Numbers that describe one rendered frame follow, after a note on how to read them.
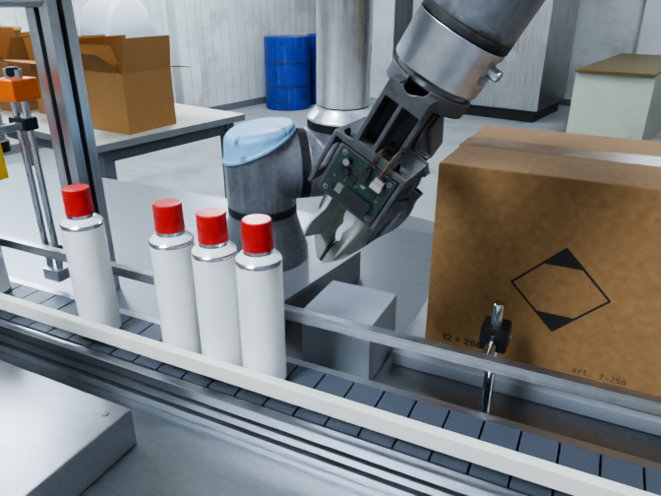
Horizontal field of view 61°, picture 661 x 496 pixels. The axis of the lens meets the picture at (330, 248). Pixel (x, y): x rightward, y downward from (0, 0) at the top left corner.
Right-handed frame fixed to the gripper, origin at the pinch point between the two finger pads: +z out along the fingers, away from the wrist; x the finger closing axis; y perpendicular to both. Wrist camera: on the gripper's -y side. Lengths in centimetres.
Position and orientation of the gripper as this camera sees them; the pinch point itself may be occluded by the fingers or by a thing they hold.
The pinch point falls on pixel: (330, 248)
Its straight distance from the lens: 57.4
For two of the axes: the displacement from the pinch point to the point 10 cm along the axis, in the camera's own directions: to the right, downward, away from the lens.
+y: -4.4, 3.5, -8.3
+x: 7.7, 6.1, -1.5
